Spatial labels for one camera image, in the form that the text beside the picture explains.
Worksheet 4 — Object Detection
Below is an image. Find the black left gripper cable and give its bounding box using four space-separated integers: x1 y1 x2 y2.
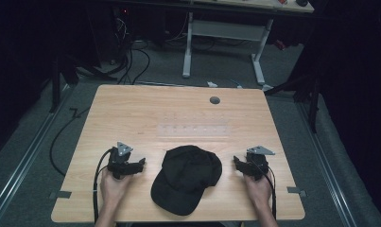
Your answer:
92 148 114 223

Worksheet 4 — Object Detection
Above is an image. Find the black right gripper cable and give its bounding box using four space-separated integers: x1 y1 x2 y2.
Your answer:
255 162 278 220

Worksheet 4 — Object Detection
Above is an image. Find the metal floor rail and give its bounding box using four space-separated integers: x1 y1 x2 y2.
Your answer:
0 84 77 225
295 101 360 227

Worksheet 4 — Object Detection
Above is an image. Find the red object under desk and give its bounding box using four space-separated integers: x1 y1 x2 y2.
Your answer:
273 39 287 52

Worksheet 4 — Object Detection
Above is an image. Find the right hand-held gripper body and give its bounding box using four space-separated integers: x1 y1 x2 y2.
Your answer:
243 145 276 182

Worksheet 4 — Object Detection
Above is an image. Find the person's right hand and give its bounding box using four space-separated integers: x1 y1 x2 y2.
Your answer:
243 170 273 208

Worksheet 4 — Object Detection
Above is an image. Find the black metal stand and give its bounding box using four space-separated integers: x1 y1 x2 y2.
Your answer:
48 52 118 114
263 70 322 134

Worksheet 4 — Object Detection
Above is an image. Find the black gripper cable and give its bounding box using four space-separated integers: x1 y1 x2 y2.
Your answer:
92 148 114 223
255 162 278 220

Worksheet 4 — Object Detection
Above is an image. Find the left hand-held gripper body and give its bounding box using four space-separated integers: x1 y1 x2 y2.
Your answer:
107 141 136 181

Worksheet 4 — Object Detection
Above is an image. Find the black baseball cap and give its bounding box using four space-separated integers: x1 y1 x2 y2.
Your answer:
150 144 223 218

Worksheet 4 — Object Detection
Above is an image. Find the black floor cable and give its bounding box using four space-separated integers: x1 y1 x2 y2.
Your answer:
48 107 92 178

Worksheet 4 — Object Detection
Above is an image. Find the grey tape piece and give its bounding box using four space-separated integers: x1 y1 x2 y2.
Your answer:
48 190 73 201
286 185 308 199

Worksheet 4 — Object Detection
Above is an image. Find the white-framed desk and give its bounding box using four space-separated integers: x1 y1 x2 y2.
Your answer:
182 0 315 87

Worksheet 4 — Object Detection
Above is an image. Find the person's left hand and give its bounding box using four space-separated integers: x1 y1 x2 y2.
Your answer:
99 167 133 206

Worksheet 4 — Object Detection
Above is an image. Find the bundle of black floor cables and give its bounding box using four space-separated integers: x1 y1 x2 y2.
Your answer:
106 39 151 86

